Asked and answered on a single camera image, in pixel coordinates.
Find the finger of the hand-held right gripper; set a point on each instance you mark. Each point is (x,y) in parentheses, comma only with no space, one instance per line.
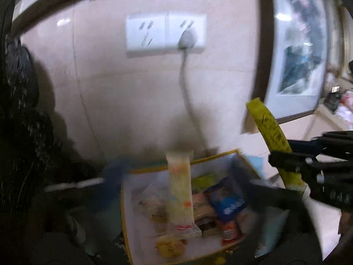
(325,176)
(306,146)

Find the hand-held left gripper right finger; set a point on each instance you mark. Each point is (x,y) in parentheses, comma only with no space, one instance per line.
(278,190)

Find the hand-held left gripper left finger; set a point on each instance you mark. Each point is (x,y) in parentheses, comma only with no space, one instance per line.
(110,187)

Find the bright yellow long packet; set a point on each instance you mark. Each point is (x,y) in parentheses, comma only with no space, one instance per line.
(273,132)

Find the orange cardboard box white inside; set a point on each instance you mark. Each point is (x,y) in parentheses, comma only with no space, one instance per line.
(143,243)

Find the pale yellow long packet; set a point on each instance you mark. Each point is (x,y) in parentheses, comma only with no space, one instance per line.
(180,193)

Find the teal cloth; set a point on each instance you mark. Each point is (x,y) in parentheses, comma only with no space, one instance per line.
(271,226)

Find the clear snack packet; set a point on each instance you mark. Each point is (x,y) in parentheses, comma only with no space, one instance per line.
(153,204)

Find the blue snack packet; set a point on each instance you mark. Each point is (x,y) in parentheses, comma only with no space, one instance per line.
(227,198)

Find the pile of assorted clutter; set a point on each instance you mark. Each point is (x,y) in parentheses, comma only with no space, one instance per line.
(337,99)

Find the cardboard corner protector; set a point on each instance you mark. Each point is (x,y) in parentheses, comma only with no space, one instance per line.
(249,121)

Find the small red snack packet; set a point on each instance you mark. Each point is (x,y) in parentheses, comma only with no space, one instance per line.
(230,233)

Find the green yellow snack packet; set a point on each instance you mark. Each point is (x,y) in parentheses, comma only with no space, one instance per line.
(206,182)

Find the pink snack packet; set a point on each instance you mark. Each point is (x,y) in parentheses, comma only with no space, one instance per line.
(202,205)

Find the brown snack packet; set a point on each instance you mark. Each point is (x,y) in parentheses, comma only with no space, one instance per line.
(208,226)

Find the large framed landscape painting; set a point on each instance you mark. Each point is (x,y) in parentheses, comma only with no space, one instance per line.
(297,47)

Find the narrow framed painting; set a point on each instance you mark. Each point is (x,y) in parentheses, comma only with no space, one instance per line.
(337,47)

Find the dark carved wooden furniture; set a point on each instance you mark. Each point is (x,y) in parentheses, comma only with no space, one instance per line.
(19,116)

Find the grey plug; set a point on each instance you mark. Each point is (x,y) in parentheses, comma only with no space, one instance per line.
(187,38)

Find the white double wall socket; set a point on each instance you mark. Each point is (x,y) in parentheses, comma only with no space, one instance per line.
(154,33)

